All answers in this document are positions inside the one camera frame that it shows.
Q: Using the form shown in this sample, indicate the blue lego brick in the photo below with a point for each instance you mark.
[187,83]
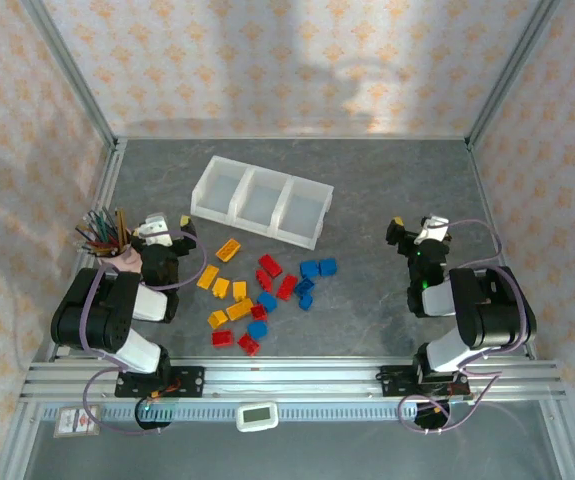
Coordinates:
[257,329]
[306,302]
[310,269]
[305,286]
[267,301]
[328,266]

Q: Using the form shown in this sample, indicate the red lego brick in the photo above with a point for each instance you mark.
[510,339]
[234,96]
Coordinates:
[248,344]
[287,287]
[263,280]
[259,312]
[222,338]
[270,264]

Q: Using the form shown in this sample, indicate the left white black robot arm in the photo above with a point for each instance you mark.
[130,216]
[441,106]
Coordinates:
[97,310]

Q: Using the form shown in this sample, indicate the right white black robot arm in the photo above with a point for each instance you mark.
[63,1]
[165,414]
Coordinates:
[492,310]

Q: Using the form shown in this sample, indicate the pink cup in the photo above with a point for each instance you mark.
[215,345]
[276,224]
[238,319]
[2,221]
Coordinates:
[127,261]

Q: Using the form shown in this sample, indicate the bunch of colored pencils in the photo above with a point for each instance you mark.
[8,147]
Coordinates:
[104,232]

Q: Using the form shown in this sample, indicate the red and white card box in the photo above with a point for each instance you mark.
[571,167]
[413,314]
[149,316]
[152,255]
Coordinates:
[77,421]

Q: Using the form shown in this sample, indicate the white digital timer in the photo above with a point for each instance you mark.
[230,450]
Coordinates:
[257,416]

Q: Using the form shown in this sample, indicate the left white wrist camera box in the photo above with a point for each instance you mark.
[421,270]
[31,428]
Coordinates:
[154,227]

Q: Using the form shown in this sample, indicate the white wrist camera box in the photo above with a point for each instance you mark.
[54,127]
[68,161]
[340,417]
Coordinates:
[154,227]
[432,227]

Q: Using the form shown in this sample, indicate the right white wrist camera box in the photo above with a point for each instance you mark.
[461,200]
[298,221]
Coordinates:
[432,227]

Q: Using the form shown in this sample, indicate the aluminium frame side rail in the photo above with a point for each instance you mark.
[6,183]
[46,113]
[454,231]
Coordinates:
[109,185]
[487,200]

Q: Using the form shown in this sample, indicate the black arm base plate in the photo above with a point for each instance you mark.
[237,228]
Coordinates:
[192,382]
[392,380]

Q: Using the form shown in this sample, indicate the aluminium frame back bar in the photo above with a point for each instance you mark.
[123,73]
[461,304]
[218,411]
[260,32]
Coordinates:
[292,137]

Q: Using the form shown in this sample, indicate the aluminium frame post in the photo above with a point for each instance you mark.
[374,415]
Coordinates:
[512,75]
[72,75]

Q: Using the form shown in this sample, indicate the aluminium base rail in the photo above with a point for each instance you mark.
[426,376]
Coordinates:
[292,380]

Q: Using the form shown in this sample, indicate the aluminium frame leg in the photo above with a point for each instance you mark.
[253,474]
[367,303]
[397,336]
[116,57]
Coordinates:
[17,440]
[567,440]

